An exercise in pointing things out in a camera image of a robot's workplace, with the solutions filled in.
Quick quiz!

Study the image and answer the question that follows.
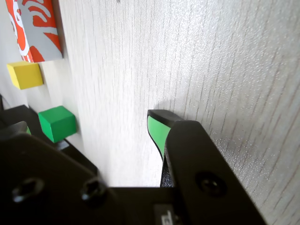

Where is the orange-red printed carton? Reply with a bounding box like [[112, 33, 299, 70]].
[[5, 0, 64, 63]]

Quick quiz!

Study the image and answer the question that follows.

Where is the yellow wooden cube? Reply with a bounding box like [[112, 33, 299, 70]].
[[6, 62, 45, 90]]

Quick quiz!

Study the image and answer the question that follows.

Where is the black cardboard box tray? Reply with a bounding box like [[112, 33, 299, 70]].
[[0, 93, 32, 132]]

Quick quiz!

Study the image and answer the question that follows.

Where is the green wooden cube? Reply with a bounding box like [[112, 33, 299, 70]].
[[38, 105, 77, 143]]

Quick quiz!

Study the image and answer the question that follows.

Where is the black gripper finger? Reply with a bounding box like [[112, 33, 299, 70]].
[[147, 109, 268, 225], [0, 120, 122, 225]]

